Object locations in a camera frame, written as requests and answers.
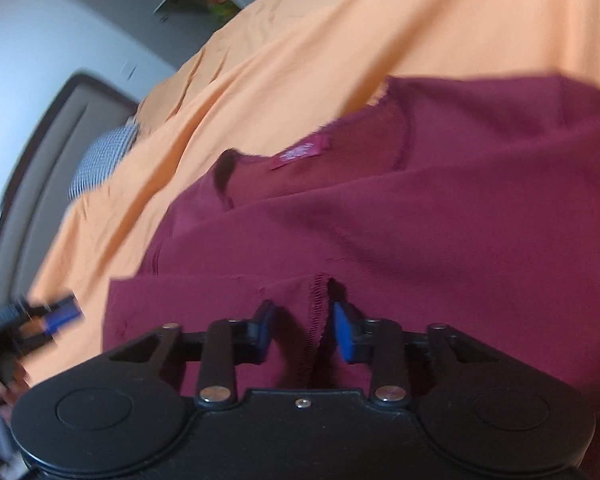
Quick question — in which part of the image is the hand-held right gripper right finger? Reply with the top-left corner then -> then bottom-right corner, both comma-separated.
330,300 -> 501,408

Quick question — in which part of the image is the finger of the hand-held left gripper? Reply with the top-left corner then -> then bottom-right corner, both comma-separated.
17,292 -> 87,350

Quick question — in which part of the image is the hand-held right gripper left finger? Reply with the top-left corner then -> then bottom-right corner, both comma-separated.
109,300 -> 277,408

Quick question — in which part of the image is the maroon shirt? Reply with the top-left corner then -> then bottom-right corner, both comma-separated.
102,74 -> 600,428

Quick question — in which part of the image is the dark framed headboard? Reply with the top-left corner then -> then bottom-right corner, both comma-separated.
0,72 -> 142,306

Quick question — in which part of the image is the orange bed sheet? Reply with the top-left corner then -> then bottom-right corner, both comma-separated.
27,0 -> 600,386

